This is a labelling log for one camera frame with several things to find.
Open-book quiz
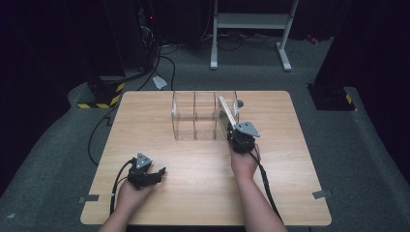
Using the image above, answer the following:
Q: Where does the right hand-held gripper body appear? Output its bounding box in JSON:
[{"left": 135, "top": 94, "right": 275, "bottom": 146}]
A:
[{"left": 227, "top": 120, "right": 261, "bottom": 155}]

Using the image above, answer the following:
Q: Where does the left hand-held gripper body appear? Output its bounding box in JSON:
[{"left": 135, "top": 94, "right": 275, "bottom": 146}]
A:
[{"left": 127, "top": 152, "right": 155, "bottom": 190}]

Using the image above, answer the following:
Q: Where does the green leaf picture book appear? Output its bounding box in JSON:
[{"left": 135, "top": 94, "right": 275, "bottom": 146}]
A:
[{"left": 217, "top": 95, "right": 239, "bottom": 138}]

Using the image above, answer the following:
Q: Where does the clear acrylic divided rack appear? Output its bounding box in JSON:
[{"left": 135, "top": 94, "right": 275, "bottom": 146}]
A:
[{"left": 170, "top": 90, "right": 241, "bottom": 142}]

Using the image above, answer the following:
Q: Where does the person's right hand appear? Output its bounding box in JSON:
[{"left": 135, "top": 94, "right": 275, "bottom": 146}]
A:
[{"left": 229, "top": 143, "right": 261, "bottom": 182}]

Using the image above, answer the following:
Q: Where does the person's left hand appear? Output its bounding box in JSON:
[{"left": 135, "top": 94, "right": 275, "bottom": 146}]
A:
[{"left": 115, "top": 181, "right": 157, "bottom": 218}]

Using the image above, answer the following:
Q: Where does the grey tape strip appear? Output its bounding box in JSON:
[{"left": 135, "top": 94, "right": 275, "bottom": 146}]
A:
[
  {"left": 311, "top": 189, "right": 333, "bottom": 200},
  {"left": 78, "top": 194, "right": 101, "bottom": 204}
]

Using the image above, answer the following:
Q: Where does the grey tape piece on floor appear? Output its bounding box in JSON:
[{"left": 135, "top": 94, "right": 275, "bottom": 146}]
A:
[{"left": 152, "top": 75, "right": 168, "bottom": 91}]

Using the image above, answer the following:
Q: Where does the black yellow striped stand base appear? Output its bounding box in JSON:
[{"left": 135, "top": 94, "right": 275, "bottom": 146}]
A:
[{"left": 76, "top": 75, "right": 126, "bottom": 110}]

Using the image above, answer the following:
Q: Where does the white metal stand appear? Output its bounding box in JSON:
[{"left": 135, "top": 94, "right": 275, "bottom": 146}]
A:
[{"left": 210, "top": 0, "right": 299, "bottom": 73}]

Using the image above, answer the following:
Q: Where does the dark equipment rack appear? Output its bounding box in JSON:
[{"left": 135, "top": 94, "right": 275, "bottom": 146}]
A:
[{"left": 104, "top": 0, "right": 162, "bottom": 73}]

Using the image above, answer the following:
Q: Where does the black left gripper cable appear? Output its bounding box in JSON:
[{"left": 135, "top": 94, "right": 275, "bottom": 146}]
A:
[{"left": 109, "top": 158, "right": 136, "bottom": 217}]

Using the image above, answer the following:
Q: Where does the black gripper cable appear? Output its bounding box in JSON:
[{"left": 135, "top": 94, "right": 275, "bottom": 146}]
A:
[
  {"left": 109, "top": 158, "right": 136, "bottom": 217},
  {"left": 248, "top": 151, "right": 284, "bottom": 224}
]

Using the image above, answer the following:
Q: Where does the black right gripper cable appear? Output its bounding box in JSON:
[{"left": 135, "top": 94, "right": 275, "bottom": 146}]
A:
[{"left": 248, "top": 151, "right": 284, "bottom": 224}]

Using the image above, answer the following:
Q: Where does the black looped floor cable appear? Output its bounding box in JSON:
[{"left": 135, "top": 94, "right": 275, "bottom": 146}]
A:
[{"left": 137, "top": 43, "right": 180, "bottom": 92}]

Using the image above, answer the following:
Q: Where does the tangle of cables under stand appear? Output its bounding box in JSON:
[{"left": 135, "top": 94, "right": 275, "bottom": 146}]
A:
[{"left": 200, "top": 30, "right": 282, "bottom": 52}]

